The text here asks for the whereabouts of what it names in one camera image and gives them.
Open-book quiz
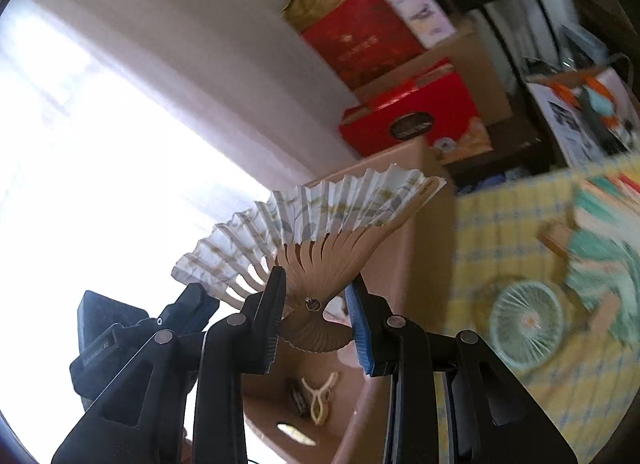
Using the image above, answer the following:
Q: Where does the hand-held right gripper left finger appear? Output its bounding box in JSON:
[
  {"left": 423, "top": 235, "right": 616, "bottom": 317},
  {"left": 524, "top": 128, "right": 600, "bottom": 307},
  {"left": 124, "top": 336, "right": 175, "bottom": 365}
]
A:
[{"left": 50, "top": 267, "right": 287, "bottom": 464}]

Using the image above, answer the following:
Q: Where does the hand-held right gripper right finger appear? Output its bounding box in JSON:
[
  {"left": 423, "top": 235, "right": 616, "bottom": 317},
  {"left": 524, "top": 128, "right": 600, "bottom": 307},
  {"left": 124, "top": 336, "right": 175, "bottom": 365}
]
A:
[{"left": 345, "top": 280, "right": 579, "bottom": 464}]

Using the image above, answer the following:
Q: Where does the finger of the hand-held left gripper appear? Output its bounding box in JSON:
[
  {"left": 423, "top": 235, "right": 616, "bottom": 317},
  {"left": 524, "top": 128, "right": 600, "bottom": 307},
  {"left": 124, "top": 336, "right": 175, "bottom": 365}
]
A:
[{"left": 159, "top": 283, "right": 221, "bottom": 336}]

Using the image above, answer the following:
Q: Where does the beige hair clip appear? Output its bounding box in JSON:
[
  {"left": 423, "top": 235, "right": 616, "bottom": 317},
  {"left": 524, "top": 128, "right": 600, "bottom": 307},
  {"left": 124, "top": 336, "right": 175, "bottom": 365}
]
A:
[{"left": 300, "top": 371, "right": 340, "bottom": 426}]

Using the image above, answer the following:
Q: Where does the white floral folding fan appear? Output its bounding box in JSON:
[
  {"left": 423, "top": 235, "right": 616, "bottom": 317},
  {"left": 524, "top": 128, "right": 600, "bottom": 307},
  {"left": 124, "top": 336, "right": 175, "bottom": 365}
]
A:
[{"left": 171, "top": 164, "right": 447, "bottom": 352}]

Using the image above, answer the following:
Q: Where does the round green desk fan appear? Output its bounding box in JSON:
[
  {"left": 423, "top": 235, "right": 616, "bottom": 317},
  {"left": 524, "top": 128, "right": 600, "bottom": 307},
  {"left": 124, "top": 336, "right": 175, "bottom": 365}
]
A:
[{"left": 487, "top": 280, "right": 566, "bottom": 372}]

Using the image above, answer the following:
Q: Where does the yellow plaid cloth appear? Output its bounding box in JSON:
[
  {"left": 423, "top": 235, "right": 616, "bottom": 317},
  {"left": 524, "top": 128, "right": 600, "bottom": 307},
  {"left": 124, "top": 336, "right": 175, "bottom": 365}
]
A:
[{"left": 440, "top": 154, "right": 640, "bottom": 464}]

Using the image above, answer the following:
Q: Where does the pale curtain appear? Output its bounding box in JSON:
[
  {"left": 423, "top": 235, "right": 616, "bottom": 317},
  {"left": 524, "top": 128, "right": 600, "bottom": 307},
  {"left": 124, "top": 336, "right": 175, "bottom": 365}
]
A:
[{"left": 0, "top": 0, "right": 361, "bottom": 445}]

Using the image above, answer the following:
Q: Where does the red gift box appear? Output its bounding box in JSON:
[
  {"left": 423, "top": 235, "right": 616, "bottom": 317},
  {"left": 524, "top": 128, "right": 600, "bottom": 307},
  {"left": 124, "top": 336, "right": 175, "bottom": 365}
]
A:
[{"left": 339, "top": 60, "right": 493, "bottom": 165}]

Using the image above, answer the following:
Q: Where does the teal striped folding fan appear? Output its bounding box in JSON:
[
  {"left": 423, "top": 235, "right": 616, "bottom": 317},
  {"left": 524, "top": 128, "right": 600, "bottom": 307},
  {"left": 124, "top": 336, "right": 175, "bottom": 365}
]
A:
[{"left": 537, "top": 184, "right": 640, "bottom": 345}]

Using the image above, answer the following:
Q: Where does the large brown cardboard box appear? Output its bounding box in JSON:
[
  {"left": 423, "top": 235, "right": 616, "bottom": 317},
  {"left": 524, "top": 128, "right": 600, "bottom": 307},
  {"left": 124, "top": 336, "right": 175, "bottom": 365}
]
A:
[{"left": 352, "top": 19, "right": 513, "bottom": 127}]

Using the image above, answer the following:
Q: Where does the red box on carton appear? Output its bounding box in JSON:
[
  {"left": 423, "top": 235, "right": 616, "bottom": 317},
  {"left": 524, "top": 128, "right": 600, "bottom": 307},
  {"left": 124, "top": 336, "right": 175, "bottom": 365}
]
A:
[{"left": 300, "top": 0, "right": 426, "bottom": 90}]

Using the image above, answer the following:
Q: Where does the white box of tools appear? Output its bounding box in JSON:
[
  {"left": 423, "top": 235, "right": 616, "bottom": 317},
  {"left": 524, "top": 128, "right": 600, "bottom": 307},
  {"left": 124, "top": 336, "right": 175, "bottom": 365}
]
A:
[{"left": 525, "top": 64, "right": 640, "bottom": 167}]

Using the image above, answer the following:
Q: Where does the black speaker stand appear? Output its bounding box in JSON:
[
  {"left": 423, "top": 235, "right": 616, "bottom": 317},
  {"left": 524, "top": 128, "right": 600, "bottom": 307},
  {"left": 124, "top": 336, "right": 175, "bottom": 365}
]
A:
[
  {"left": 530, "top": 0, "right": 563, "bottom": 60},
  {"left": 482, "top": 2, "right": 526, "bottom": 95}
]

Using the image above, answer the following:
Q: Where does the white purple carton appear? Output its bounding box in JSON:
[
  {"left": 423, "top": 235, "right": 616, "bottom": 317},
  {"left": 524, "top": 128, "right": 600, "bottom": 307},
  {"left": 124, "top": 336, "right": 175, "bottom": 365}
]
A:
[{"left": 387, "top": 0, "right": 458, "bottom": 49}]

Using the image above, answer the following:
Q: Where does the orange teal tool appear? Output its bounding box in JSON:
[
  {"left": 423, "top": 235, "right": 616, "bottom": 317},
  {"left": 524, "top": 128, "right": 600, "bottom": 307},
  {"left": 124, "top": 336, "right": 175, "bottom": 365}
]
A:
[{"left": 550, "top": 77, "right": 631, "bottom": 145}]

